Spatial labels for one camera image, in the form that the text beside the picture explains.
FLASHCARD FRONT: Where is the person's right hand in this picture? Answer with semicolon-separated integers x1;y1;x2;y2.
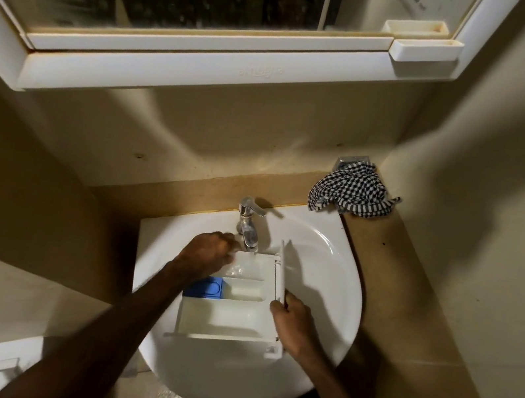
261;289;327;364

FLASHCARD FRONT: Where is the person's left hand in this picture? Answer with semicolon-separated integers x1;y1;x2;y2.
172;224;243;285

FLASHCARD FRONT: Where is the white detergent drawer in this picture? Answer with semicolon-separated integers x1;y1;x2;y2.
162;222;303;363

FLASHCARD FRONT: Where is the person's left forearm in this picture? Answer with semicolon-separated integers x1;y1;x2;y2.
0;235;197;398

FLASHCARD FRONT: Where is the chrome sink faucet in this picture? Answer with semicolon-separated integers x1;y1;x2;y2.
231;195;271;255

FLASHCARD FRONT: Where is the white ceramic sink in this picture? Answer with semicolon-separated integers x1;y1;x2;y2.
111;179;378;398

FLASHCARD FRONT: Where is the black white checkered cloth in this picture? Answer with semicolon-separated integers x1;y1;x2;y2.
305;154;408;226

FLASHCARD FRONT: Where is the chrome soap dish holder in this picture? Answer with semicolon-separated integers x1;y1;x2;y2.
333;151;373;176

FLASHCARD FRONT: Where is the white mirror cabinet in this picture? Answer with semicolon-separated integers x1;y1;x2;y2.
0;0;522;171

